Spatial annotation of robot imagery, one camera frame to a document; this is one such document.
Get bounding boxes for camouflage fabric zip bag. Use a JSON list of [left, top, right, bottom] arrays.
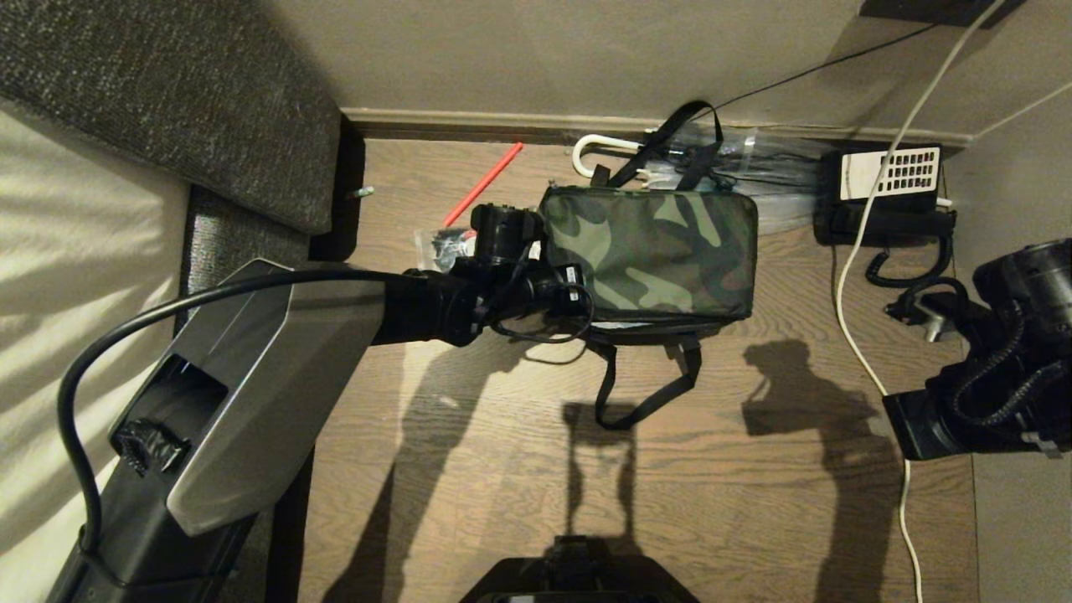
[[536, 100, 761, 430]]

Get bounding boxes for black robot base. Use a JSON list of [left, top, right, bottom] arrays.
[[459, 536, 698, 603]]

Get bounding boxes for red thin stick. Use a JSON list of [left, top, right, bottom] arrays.
[[441, 143, 524, 229]]

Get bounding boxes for beige skirting board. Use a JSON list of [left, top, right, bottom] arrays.
[[342, 109, 972, 150]]

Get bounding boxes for black telephone handset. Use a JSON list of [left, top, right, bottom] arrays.
[[812, 205, 956, 248]]

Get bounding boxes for white mattress sheet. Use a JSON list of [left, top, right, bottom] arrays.
[[0, 100, 195, 603]]

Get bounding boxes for plastic pack black cable ties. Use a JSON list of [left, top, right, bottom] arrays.
[[415, 219, 482, 276]]

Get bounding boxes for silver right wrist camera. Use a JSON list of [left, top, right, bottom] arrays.
[[917, 297, 951, 343]]

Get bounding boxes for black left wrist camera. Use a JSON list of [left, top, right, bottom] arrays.
[[554, 264, 589, 317]]

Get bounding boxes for black left wrist camera cable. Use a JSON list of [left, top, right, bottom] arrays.
[[490, 281, 597, 346]]

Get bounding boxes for clear umbrella white handle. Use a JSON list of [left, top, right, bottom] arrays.
[[571, 126, 834, 237]]

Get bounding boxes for white power cable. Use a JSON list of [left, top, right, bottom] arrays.
[[833, 0, 1006, 603]]

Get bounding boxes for black coiled telephone cord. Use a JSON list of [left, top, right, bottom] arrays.
[[865, 237, 954, 290]]

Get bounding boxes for black wall socket plate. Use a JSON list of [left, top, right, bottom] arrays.
[[854, 0, 1027, 33]]

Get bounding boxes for thin black cable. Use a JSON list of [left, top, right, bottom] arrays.
[[708, 17, 947, 118]]

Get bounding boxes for grey fabric bed frame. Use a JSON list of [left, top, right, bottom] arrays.
[[0, 0, 343, 603]]

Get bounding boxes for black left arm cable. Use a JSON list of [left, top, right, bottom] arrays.
[[57, 264, 411, 558]]

